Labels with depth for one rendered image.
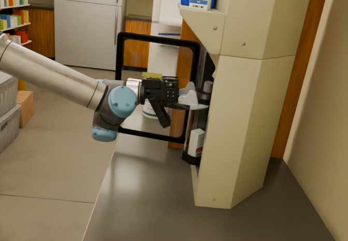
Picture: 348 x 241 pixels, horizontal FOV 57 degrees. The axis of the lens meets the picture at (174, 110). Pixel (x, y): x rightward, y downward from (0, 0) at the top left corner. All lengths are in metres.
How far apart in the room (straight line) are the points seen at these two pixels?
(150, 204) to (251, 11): 0.62
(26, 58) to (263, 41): 0.57
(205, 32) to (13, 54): 0.46
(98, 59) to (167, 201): 5.08
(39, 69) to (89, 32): 5.11
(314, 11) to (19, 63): 0.97
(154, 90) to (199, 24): 0.27
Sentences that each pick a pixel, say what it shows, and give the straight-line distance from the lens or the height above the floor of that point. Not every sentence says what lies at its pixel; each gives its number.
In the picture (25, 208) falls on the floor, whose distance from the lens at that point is 2.57.
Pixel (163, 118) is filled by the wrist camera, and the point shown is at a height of 1.17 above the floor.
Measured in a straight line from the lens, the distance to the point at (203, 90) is 1.00.
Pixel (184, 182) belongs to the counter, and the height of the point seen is 0.94.
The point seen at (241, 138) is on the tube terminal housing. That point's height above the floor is 1.19.
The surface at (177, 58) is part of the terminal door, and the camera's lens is 1.16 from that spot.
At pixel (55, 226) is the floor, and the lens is 2.38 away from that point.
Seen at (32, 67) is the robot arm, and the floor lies 1.35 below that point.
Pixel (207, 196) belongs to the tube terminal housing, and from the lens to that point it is 1.01.
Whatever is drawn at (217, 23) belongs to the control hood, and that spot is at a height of 1.49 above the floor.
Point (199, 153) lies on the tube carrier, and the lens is 1.04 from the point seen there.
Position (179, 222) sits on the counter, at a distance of 0.97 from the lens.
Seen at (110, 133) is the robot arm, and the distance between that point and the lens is 0.93.
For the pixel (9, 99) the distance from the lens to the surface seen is 3.25.
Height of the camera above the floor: 1.56
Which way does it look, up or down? 21 degrees down
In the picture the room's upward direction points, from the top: 7 degrees clockwise
